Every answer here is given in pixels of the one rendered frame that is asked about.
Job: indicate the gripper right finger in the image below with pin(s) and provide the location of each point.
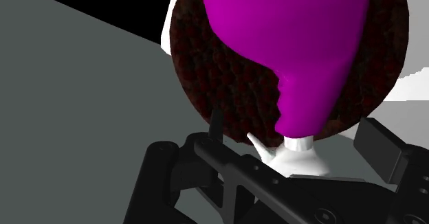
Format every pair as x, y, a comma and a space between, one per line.
380, 146

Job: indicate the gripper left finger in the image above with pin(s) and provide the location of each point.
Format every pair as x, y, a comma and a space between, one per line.
214, 163

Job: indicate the dark red round mat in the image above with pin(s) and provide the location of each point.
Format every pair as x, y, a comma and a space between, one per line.
218, 82

